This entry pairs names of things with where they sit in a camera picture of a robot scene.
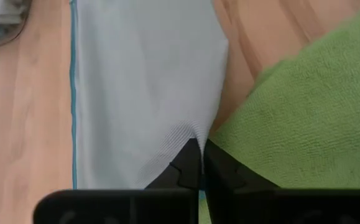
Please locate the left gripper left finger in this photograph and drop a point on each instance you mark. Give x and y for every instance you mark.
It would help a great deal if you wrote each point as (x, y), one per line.
(182, 171)

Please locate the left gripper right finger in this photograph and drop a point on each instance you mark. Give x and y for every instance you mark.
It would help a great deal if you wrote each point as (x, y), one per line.
(229, 174)

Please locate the green microfiber towel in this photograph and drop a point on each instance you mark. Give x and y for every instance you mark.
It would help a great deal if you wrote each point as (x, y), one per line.
(307, 124)

